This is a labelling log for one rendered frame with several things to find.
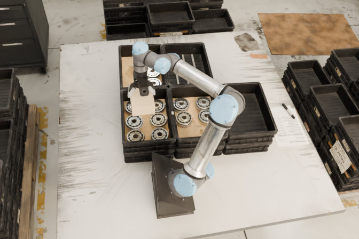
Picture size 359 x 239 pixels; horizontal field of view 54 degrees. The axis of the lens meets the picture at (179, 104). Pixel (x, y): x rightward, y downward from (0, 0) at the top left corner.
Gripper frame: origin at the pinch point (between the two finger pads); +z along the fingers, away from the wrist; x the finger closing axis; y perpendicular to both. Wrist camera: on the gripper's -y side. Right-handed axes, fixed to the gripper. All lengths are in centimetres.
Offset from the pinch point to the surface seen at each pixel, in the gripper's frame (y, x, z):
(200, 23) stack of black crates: 148, -75, 71
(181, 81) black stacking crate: 33, -30, 27
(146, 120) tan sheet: 4.5, -2.8, 27.4
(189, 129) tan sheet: -5.9, -27.7, 27.5
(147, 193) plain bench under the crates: -37, 2, 41
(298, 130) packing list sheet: -9, -103, 40
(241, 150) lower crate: -20, -59, 37
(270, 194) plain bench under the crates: -49, -68, 41
